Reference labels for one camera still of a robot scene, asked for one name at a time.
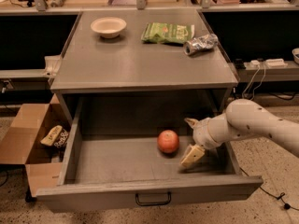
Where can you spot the red apple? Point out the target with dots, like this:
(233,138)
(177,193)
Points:
(168,141)

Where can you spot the green chip bag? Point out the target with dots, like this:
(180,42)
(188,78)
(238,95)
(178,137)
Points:
(167,33)

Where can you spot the snack bag in box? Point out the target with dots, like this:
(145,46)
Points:
(57,137)

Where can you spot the open grey drawer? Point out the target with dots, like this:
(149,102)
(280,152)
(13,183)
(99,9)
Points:
(112,155)

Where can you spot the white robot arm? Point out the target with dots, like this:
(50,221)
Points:
(242,119)

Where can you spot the white bowl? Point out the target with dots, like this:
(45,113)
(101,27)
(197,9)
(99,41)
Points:
(108,27)

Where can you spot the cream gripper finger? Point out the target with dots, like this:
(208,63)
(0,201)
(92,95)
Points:
(192,154)
(191,122)

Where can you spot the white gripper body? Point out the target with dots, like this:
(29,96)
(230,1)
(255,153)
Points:
(201,134)

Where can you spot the white power strip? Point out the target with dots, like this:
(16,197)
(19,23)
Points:
(271,63)

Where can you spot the black drawer handle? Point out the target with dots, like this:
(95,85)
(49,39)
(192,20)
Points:
(153,199)

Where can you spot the open cardboard box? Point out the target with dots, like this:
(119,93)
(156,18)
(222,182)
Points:
(21,144)

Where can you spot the crushed silver can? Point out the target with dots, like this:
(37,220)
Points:
(201,43)

